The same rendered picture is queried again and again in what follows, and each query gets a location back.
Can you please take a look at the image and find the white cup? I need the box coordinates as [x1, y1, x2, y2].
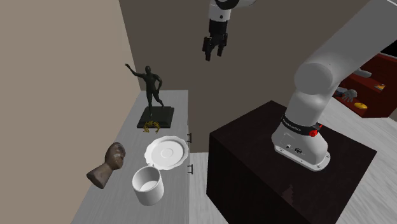
[131, 165, 165, 207]

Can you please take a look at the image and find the grey cabinet with handles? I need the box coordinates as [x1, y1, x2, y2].
[70, 89, 194, 224]

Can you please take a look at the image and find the gold wreath ornament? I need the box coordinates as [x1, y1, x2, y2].
[143, 120, 162, 134]

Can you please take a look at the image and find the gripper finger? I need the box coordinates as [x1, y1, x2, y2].
[202, 36, 216, 62]
[216, 33, 229, 58]

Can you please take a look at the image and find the black man statue on base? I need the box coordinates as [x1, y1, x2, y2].
[124, 63, 176, 130]

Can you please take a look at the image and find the dark robot stand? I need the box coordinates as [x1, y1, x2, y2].
[205, 99, 378, 224]

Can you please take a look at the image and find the red shelf unit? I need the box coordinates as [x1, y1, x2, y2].
[333, 52, 397, 119]

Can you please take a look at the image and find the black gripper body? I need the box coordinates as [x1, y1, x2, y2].
[207, 18, 229, 41]

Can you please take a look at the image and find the brown head bust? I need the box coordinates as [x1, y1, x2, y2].
[85, 141, 127, 190]

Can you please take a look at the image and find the white scalloped plate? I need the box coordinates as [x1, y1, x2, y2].
[143, 135, 190, 171]

